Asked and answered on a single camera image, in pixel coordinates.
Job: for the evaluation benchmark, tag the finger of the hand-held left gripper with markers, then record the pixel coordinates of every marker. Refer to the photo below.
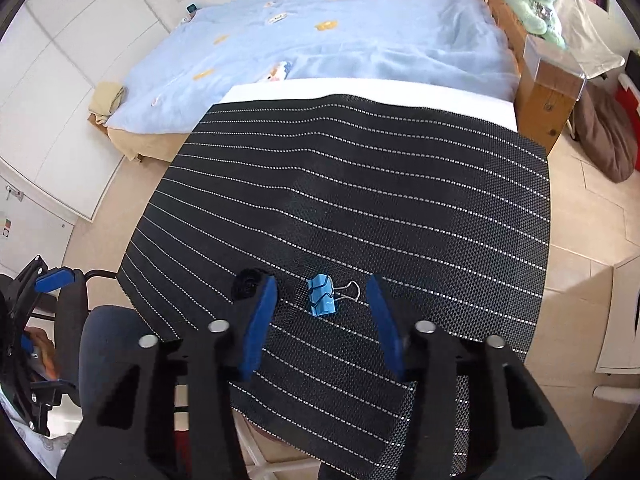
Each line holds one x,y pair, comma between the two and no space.
60,279
52,392

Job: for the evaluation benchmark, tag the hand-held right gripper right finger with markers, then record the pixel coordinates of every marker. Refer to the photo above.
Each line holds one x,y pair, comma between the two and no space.
390,330

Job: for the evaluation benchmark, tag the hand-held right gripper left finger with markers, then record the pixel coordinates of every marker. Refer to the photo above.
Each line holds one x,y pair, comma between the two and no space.
257,330

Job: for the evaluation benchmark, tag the blue binder clip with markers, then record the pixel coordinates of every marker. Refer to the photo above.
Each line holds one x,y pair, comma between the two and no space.
322,297

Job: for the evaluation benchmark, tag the person's left hand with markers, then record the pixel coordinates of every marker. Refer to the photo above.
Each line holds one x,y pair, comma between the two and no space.
40,352

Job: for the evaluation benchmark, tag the black office chair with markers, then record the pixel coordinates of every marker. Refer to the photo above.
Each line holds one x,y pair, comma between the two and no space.
72,330

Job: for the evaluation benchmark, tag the black striped table mat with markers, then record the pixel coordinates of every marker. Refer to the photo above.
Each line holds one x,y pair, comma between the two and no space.
350,185

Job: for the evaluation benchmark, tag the beige mattress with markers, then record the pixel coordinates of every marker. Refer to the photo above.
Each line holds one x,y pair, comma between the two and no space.
145,145

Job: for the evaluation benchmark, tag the beige cloth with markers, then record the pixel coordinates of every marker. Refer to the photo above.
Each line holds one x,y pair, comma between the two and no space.
106,102

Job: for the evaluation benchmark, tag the white wardrobe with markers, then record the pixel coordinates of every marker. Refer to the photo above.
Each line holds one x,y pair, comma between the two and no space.
75,70

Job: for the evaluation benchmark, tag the brown cushion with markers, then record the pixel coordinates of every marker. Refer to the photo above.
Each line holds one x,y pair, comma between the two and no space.
607,135

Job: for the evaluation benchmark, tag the bed with blue blanket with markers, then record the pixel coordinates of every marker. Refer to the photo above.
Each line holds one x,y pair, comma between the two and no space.
325,45

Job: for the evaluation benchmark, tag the clear plastic box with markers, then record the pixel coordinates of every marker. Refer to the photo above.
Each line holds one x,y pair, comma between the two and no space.
552,62

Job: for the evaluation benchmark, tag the teal cat plush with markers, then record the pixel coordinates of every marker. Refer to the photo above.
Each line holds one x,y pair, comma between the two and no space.
530,0

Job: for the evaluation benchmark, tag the white cloth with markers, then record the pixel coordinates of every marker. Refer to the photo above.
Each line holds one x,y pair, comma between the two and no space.
585,25

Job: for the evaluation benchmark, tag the white table leg frame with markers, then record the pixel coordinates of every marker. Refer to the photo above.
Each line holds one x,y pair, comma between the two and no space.
252,440

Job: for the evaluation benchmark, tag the wooden bed frame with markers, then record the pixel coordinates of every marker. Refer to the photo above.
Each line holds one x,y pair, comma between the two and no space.
542,105

